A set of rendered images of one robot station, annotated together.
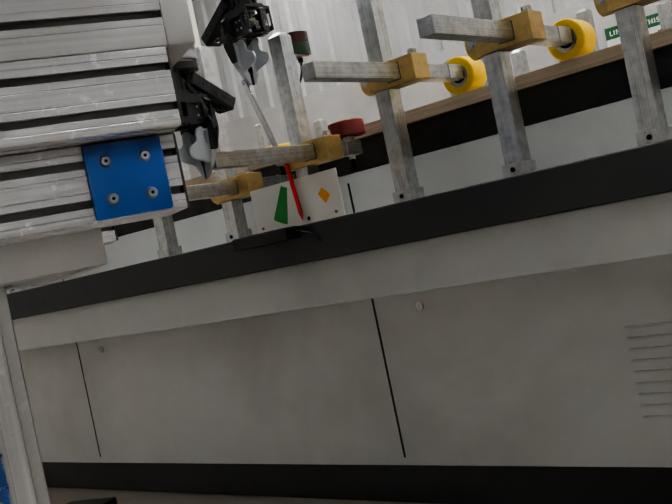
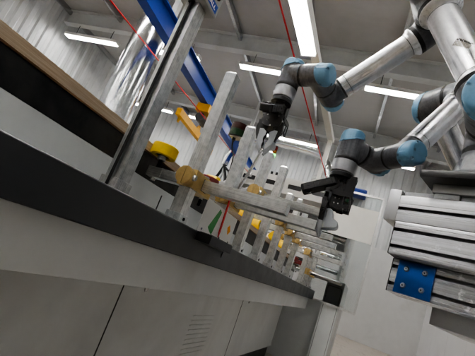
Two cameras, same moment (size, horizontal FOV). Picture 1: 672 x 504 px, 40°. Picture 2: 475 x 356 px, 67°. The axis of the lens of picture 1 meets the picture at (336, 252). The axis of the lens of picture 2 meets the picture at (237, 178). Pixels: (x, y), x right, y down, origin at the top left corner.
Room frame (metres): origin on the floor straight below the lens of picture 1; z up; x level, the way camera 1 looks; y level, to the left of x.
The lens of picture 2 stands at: (2.29, 1.15, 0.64)
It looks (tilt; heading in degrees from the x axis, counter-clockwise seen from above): 14 degrees up; 253
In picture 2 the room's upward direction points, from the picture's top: 20 degrees clockwise
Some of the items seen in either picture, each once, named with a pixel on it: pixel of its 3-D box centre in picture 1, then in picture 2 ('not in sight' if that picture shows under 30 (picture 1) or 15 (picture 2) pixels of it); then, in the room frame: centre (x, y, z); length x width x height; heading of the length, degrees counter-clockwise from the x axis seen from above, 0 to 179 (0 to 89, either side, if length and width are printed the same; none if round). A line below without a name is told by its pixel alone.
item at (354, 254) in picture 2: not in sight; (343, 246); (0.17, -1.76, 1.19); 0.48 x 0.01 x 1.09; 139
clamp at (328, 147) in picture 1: (312, 153); (227, 199); (1.95, 0.01, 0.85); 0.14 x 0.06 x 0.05; 49
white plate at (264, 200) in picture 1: (295, 202); (219, 224); (1.96, 0.06, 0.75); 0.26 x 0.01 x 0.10; 49
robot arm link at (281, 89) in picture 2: not in sight; (283, 95); (1.92, 0.09, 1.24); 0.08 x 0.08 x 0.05
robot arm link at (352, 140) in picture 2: not in sight; (350, 147); (1.68, 0.21, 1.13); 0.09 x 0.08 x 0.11; 3
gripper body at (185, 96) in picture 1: (181, 97); (338, 193); (1.68, 0.22, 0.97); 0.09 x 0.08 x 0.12; 139
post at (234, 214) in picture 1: (220, 148); (204, 147); (2.12, 0.21, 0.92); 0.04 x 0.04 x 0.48; 49
